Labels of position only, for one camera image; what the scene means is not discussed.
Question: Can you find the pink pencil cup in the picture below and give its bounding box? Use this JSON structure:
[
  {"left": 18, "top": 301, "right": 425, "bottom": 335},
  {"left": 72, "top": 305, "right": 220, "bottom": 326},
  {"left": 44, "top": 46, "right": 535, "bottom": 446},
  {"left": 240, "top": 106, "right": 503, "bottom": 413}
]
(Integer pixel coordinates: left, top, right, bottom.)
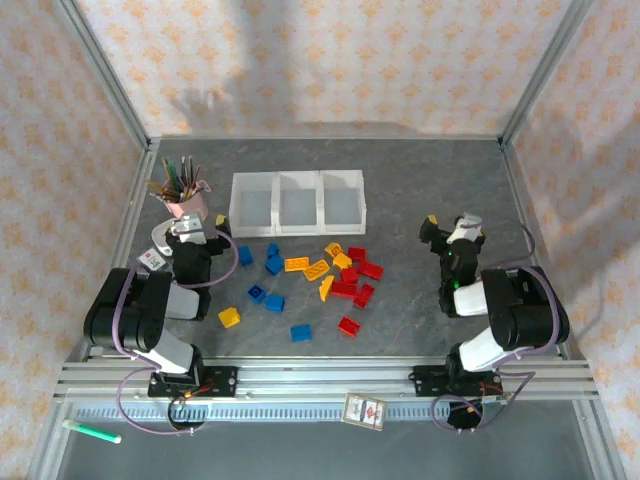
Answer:
[{"left": 163, "top": 180, "right": 211, "bottom": 221}]

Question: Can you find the small white round container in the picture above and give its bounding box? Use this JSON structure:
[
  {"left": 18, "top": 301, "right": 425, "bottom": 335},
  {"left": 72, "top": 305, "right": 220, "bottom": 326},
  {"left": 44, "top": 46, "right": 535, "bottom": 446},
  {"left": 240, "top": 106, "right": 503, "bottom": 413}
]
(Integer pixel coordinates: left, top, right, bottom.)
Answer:
[{"left": 151, "top": 219, "right": 175, "bottom": 255}]

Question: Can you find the small white red card box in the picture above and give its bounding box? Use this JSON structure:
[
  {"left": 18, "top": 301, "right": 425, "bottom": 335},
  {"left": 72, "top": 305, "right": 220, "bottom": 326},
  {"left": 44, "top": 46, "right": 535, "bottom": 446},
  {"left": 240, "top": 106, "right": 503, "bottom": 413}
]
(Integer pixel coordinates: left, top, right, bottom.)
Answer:
[{"left": 137, "top": 247, "right": 166, "bottom": 271}]

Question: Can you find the green pencil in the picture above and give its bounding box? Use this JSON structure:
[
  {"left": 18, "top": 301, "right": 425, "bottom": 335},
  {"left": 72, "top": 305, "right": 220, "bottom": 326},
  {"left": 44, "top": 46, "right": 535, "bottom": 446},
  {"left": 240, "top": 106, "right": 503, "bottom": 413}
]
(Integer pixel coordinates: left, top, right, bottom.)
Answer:
[{"left": 162, "top": 156, "right": 180, "bottom": 194}]

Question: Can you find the small printed card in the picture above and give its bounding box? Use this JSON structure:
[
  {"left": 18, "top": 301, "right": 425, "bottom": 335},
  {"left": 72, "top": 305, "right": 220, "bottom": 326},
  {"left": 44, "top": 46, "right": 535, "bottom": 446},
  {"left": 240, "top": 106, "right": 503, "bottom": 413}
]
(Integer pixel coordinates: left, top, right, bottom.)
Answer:
[{"left": 341, "top": 392, "right": 387, "bottom": 431}]

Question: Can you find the green white marker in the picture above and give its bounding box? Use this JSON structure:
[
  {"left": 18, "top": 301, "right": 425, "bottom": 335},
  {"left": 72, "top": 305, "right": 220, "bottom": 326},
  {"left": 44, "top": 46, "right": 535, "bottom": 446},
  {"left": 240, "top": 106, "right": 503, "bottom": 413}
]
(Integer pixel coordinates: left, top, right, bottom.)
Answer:
[{"left": 62, "top": 418, "right": 123, "bottom": 445}]

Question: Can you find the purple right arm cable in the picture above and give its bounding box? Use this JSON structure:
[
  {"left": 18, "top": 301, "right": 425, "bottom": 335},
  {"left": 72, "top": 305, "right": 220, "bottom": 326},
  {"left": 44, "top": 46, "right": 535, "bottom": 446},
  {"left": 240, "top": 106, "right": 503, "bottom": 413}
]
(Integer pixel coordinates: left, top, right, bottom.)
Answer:
[{"left": 432, "top": 222, "right": 559, "bottom": 432}]

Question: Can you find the aluminium side rail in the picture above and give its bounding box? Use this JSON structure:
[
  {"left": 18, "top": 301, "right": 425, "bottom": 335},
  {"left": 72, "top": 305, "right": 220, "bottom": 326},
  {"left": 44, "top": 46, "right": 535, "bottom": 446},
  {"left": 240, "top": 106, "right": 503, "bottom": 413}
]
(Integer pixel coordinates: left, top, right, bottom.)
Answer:
[
  {"left": 498, "top": 139, "right": 589, "bottom": 361},
  {"left": 64, "top": 139, "right": 161, "bottom": 361}
]

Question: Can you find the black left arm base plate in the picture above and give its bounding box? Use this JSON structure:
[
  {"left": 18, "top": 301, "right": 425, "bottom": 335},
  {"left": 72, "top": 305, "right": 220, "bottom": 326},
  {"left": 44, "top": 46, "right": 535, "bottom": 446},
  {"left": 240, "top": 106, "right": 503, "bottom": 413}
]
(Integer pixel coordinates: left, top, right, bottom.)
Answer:
[{"left": 148, "top": 366, "right": 239, "bottom": 400}]

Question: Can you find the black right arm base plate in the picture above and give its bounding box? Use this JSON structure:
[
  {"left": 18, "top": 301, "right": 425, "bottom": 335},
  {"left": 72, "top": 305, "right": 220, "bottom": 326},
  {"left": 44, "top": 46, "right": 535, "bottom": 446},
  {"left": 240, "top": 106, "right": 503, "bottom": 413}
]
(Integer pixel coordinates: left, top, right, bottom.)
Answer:
[{"left": 412, "top": 364, "right": 504, "bottom": 399}]

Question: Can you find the grey slotted cable duct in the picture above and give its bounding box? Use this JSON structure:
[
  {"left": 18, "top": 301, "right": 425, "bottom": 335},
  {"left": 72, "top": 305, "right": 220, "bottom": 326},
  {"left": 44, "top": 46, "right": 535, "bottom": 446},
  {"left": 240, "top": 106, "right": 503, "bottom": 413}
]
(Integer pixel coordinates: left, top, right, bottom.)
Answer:
[{"left": 72, "top": 404, "right": 451, "bottom": 424}]

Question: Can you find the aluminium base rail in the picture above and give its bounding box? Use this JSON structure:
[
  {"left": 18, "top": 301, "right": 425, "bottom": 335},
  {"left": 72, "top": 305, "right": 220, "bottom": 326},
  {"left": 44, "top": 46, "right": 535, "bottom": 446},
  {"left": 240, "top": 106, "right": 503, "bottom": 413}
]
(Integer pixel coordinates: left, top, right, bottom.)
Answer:
[{"left": 53, "top": 357, "right": 599, "bottom": 401}]

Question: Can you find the aluminium frame post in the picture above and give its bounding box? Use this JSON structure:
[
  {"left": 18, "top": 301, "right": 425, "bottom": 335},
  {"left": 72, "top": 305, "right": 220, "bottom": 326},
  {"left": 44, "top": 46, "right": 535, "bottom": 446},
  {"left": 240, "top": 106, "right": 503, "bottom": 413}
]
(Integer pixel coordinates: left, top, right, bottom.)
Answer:
[
  {"left": 53, "top": 0, "right": 152, "bottom": 151},
  {"left": 499, "top": 0, "right": 596, "bottom": 149}
]

